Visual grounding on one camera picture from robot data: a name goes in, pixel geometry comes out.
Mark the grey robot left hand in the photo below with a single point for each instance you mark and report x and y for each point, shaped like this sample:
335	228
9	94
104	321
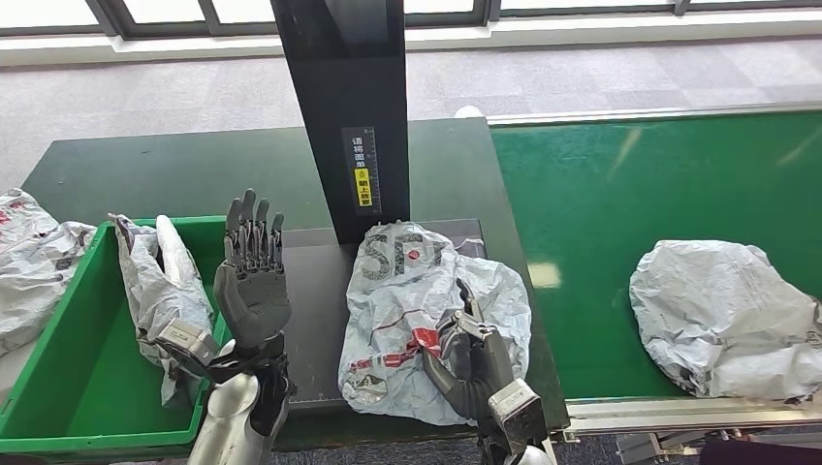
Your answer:
253	301

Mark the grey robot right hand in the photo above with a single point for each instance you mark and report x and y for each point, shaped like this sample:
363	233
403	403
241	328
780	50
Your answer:
475	372

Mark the plain grey parcel bag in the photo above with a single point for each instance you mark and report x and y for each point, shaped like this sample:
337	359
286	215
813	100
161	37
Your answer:
164	295

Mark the white parcel bag red print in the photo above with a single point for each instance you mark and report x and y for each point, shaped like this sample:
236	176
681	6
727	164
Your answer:
398	301

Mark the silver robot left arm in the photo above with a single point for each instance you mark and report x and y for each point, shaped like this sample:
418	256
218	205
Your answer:
231	417

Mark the black inbound scanner machine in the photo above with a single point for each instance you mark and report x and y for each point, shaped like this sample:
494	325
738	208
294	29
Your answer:
347	160

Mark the white parcel bag red marks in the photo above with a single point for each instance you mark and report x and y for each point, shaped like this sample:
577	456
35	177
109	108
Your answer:
32	276

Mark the green conveyor belt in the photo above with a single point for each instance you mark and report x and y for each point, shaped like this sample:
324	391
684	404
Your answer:
610	186

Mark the crumpled grey-white parcel bag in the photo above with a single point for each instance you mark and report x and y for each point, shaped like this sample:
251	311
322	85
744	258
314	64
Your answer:
726	321

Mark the black and yellow label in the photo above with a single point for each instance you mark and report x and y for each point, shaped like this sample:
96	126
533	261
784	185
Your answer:
363	173

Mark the green plastic crate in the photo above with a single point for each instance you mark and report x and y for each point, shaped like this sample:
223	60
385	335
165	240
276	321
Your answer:
83	385

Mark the white round knob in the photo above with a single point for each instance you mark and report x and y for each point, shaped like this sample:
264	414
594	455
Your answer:
468	111

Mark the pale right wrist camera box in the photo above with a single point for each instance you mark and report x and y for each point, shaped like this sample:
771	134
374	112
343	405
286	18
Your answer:
517	414

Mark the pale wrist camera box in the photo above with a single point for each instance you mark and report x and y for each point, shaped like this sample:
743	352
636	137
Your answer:
517	414
189	340

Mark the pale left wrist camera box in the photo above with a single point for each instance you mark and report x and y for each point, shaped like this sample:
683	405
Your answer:
189	340

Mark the aluminium conveyor frame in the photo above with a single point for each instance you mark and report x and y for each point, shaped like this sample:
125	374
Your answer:
642	414

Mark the dark window frame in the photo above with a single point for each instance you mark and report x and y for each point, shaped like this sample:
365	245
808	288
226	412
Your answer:
160	29

